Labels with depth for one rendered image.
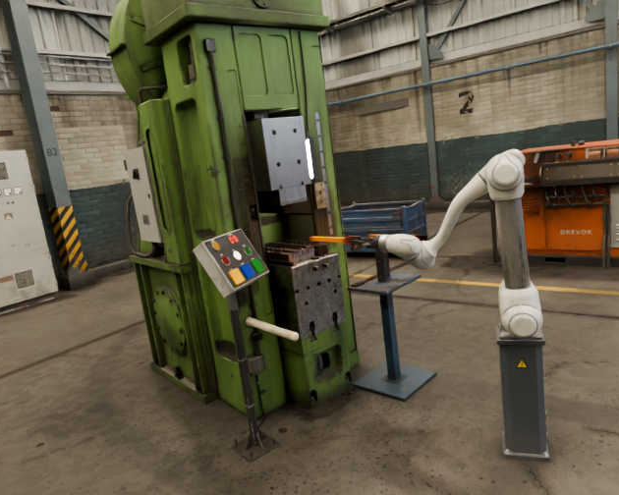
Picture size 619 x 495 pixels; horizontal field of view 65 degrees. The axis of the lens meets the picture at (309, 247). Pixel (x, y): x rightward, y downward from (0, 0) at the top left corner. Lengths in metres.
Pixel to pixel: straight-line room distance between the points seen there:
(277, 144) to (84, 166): 6.14
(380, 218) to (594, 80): 4.82
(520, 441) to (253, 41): 2.52
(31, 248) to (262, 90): 5.25
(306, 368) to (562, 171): 3.66
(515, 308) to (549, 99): 8.04
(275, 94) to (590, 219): 3.86
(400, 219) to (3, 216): 5.21
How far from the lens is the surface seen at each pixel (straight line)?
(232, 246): 2.48
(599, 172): 5.61
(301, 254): 2.90
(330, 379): 3.16
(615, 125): 9.76
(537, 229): 5.96
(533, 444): 2.66
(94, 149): 8.79
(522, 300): 2.15
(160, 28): 3.06
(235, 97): 2.87
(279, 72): 3.08
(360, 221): 6.74
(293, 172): 2.86
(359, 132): 11.57
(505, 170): 2.01
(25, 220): 7.59
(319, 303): 2.96
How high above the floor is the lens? 1.54
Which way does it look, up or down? 11 degrees down
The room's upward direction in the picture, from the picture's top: 8 degrees counter-clockwise
